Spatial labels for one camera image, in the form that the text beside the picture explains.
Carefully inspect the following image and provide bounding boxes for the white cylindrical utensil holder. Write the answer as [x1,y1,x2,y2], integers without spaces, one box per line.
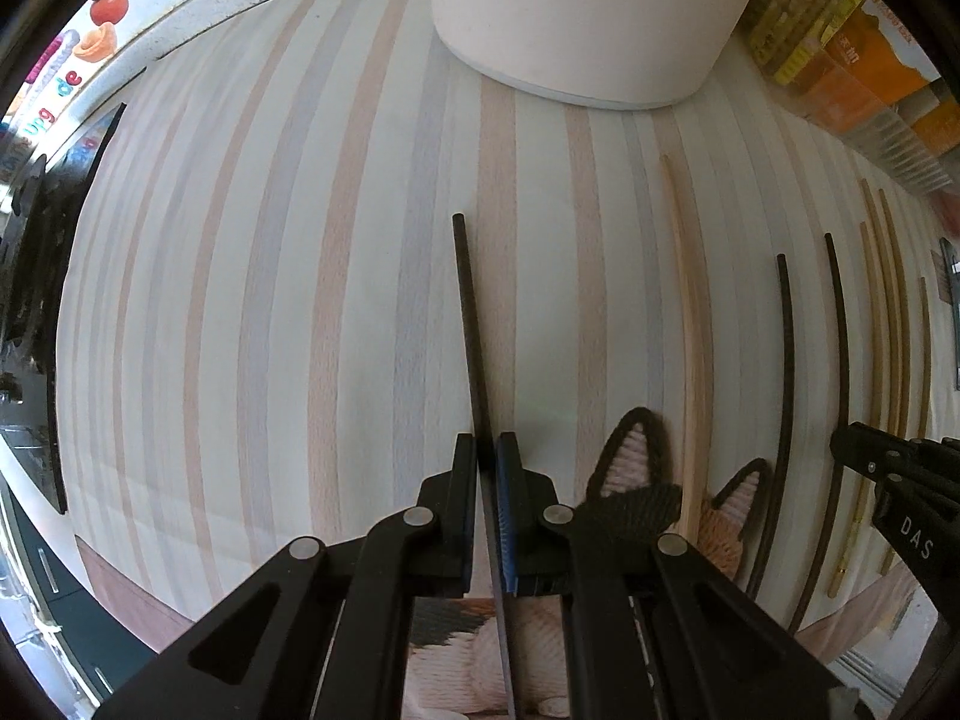
[424,0,785,110]

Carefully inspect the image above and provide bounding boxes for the black gas stove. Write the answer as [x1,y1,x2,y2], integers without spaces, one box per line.
[0,101,127,517]

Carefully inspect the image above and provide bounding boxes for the dark teal cabinet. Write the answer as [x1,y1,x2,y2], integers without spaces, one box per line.
[0,487,160,695]

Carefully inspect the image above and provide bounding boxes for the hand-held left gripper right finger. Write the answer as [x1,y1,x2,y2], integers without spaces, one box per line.
[496,432,850,720]

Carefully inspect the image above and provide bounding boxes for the chopsticks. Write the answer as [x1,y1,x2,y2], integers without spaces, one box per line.
[787,232,852,631]

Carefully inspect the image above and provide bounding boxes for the orange and white seasoning packet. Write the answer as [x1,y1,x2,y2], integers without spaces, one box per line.
[795,0,944,130]

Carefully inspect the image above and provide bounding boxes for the yellow seasoning packet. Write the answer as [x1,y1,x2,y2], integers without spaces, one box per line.
[748,0,871,85]

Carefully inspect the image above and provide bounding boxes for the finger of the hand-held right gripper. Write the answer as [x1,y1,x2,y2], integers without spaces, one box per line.
[872,472,960,602]
[829,422,960,482]

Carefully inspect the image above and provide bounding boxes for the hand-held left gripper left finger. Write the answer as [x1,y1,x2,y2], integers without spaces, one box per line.
[94,433,478,720]

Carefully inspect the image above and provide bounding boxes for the colourful fruit wall poster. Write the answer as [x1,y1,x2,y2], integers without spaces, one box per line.
[0,0,134,192]

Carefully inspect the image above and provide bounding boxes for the striped cat-print table mat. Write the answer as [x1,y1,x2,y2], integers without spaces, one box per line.
[56,0,960,720]

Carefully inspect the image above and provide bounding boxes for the black chopstick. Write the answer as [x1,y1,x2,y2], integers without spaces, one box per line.
[746,253,796,595]
[451,214,522,720]

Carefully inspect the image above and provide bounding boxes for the clear plastic container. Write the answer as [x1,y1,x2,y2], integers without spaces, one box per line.
[840,82,960,194]

